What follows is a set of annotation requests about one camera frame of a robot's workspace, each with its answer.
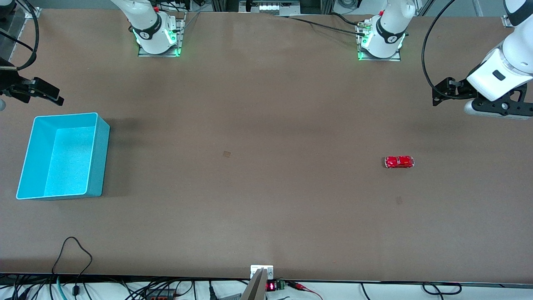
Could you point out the aluminium frame with light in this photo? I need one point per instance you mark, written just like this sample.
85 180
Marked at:
270 7

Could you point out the red beetle toy car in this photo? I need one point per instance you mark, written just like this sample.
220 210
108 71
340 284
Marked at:
399 162

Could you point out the square brown tape patch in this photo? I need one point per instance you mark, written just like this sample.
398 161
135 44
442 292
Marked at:
227 154

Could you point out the black power strip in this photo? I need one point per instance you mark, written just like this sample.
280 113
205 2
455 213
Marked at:
160 295

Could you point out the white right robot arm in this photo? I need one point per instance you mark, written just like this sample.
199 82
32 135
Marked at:
145 21

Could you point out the blue plastic box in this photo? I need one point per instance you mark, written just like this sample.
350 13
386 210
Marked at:
62 166

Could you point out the red digit display module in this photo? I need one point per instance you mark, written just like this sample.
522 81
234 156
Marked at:
271 286

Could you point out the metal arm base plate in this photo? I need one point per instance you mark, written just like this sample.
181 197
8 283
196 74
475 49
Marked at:
395 58
145 54

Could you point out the metal table corner bracket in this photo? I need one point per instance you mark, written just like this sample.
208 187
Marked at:
33 12
508 21

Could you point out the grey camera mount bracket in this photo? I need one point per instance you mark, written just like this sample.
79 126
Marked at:
256 287

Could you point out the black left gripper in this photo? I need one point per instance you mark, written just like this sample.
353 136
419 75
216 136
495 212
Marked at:
458 90

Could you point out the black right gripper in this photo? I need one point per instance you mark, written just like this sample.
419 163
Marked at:
12 88

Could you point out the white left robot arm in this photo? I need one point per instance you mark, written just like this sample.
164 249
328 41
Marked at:
499 71

